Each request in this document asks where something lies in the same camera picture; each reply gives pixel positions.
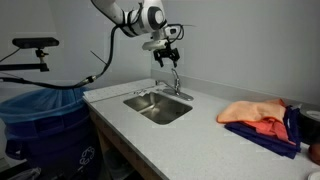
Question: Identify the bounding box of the black stereo camera on clamp arm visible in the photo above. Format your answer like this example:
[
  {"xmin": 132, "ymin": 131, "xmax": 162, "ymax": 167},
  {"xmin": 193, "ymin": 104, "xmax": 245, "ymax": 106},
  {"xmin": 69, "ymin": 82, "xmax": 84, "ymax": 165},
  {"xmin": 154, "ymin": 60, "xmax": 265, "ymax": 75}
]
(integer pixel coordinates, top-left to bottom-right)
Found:
[{"xmin": 11, "ymin": 36, "xmax": 61, "ymax": 50}]

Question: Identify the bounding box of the black bowl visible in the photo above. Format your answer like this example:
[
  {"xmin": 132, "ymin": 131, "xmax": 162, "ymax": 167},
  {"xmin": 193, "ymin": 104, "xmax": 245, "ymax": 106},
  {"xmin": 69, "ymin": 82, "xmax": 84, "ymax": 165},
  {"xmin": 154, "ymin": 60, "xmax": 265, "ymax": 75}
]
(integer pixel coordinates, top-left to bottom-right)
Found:
[{"xmin": 297, "ymin": 104, "xmax": 320, "ymax": 146}]

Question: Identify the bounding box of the blue plastic bin bag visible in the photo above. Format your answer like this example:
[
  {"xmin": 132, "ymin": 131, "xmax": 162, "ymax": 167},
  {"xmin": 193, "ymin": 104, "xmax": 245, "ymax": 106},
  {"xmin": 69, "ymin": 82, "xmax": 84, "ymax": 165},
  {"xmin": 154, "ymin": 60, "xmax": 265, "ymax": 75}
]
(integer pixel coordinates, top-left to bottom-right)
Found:
[{"xmin": 0, "ymin": 86, "xmax": 89, "ymax": 125}]

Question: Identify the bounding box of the white bowl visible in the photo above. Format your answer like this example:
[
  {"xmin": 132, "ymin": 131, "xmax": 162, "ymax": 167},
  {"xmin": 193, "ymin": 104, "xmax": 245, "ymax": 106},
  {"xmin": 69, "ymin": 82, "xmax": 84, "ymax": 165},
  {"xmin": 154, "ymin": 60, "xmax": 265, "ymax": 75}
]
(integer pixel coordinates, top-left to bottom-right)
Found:
[{"xmin": 307, "ymin": 170, "xmax": 320, "ymax": 180}]

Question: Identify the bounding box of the orange-red cloth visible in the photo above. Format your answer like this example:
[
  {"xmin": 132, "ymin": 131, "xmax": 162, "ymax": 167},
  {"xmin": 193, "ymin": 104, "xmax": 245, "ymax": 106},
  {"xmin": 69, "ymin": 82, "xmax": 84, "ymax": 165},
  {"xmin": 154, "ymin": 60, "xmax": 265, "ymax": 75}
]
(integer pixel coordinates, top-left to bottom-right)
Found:
[{"xmin": 243, "ymin": 116, "xmax": 296, "ymax": 145}]

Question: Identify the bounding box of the wooden counter base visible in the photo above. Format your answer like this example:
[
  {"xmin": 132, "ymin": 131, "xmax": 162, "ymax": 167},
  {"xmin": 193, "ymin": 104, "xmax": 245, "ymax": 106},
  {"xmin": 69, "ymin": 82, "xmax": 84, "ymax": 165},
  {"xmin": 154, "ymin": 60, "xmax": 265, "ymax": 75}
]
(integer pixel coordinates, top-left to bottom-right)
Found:
[{"xmin": 87, "ymin": 105, "xmax": 168, "ymax": 180}]

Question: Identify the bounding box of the black camera clamp arm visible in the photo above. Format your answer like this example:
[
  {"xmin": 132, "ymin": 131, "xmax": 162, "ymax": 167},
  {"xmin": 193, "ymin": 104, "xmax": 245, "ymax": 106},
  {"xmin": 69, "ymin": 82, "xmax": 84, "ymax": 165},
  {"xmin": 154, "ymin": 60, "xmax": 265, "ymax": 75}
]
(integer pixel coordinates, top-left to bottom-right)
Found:
[{"xmin": 0, "ymin": 48, "xmax": 51, "ymax": 73}]

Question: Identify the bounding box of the brown round object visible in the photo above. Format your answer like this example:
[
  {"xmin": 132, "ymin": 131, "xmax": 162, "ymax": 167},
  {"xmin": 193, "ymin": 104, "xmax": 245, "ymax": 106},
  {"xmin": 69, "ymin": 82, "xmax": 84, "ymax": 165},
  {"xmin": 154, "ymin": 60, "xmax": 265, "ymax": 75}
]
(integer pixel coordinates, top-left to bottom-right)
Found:
[{"xmin": 307, "ymin": 143, "xmax": 320, "ymax": 165}]

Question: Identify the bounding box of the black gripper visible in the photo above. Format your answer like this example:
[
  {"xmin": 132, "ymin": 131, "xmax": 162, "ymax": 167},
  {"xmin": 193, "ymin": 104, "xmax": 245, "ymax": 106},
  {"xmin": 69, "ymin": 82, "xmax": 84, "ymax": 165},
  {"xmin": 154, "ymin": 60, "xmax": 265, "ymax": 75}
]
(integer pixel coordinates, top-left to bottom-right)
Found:
[{"xmin": 153, "ymin": 43, "xmax": 181, "ymax": 70}]

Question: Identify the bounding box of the dark blue cloth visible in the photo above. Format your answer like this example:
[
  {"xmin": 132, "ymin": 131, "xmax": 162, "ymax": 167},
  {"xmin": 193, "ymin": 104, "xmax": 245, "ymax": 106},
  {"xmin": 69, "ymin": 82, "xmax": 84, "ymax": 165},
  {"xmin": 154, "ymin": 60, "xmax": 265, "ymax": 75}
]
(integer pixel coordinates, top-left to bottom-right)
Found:
[{"xmin": 224, "ymin": 105, "xmax": 303, "ymax": 160}]

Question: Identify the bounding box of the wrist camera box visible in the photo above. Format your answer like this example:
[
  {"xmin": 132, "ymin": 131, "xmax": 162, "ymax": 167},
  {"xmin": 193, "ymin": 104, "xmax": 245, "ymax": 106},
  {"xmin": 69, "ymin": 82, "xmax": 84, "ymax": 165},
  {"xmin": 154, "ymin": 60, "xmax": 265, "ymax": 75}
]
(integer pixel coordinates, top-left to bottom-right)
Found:
[{"xmin": 164, "ymin": 25, "xmax": 180, "ymax": 37}]

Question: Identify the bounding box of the blue recycling bin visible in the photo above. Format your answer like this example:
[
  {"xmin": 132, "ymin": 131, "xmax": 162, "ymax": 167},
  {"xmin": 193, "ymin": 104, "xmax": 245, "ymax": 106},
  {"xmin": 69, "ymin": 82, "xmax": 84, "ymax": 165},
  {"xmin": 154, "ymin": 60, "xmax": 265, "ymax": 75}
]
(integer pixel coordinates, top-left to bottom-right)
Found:
[{"xmin": 3, "ymin": 99, "xmax": 102, "ymax": 180}]

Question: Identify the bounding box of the thick black robot cable bundle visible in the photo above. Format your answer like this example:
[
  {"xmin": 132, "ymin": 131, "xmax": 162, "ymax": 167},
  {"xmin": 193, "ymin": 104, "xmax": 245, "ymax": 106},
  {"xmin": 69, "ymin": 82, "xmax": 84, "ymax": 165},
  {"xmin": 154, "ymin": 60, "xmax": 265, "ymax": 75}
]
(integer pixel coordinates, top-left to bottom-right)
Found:
[{"xmin": 0, "ymin": 24, "xmax": 122, "ymax": 91}]

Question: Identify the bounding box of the stainless steel sink basin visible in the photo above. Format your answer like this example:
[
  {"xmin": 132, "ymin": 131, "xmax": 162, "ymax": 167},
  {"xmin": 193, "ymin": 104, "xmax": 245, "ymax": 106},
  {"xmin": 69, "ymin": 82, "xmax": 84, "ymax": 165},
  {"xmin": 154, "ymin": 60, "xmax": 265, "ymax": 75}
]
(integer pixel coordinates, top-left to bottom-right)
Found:
[{"xmin": 122, "ymin": 91, "xmax": 194, "ymax": 126}]

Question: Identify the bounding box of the chrome faucet spout and base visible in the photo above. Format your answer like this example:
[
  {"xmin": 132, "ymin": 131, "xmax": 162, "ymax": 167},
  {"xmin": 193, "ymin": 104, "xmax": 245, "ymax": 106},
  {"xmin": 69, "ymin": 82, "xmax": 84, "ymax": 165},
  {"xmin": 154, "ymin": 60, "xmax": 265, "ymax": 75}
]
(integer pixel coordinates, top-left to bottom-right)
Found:
[{"xmin": 155, "ymin": 79, "xmax": 195, "ymax": 102}]

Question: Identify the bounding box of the peach microfiber cloth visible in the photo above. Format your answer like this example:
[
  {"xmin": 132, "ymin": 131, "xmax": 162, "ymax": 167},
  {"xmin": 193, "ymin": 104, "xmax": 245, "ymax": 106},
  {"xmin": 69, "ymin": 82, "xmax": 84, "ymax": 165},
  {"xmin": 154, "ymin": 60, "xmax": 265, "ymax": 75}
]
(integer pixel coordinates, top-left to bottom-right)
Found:
[{"xmin": 216, "ymin": 98, "xmax": 287, "ymax": 125}]

